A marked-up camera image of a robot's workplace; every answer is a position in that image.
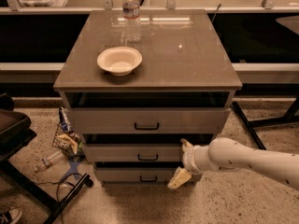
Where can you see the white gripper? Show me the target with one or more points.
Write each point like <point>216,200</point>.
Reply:
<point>189,159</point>

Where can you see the black floor stand right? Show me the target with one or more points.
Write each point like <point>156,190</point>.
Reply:
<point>289,117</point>

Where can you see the black white sneaker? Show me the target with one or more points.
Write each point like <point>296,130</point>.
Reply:
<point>11,216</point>

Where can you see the white paper bowl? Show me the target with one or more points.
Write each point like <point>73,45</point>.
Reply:
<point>119,61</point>

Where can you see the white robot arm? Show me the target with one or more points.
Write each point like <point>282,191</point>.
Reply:
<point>227,154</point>

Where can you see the empty bottle on floor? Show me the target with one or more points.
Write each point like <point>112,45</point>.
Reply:
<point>48,162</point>

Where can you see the black chair with base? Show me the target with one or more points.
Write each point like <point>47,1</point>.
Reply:
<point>15,133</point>

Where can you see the grey drawer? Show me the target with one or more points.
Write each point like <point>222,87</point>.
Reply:
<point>133,152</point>
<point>134,175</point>
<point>147,120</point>

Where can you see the clear plastic water bottle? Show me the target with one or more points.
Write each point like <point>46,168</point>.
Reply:
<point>131,14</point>

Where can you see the grey drawer cabinet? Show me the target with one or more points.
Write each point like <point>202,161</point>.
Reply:
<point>184,65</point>

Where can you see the wire basket with snack bags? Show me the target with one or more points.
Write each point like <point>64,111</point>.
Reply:
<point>68,140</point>

